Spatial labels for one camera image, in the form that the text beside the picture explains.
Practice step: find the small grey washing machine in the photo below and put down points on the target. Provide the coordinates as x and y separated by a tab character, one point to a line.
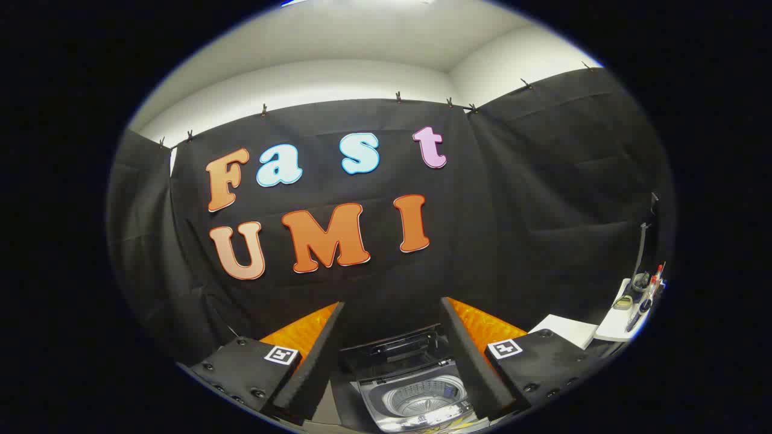
375	395

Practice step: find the roll of tape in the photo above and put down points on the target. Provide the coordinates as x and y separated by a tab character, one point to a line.
622	302

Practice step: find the black backdrop cloth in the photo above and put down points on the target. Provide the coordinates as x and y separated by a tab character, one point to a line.
482	211

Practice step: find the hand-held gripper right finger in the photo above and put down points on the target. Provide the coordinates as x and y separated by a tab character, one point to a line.
467	361

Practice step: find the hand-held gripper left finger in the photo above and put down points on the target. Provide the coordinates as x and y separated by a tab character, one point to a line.
319	361

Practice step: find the red capped bottle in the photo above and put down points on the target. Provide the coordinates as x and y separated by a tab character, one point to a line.
655	280

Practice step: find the white board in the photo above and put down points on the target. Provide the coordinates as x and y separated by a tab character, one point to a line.
570	330

